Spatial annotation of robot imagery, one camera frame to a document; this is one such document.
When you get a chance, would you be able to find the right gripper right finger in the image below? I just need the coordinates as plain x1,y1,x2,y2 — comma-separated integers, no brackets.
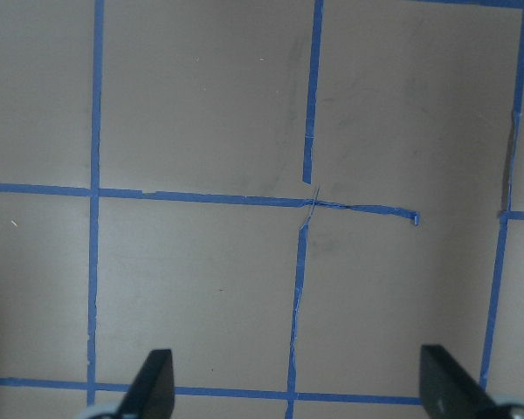
419,345,524,419

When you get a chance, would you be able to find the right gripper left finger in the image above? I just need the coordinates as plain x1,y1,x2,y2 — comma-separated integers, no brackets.
115,349,175,419

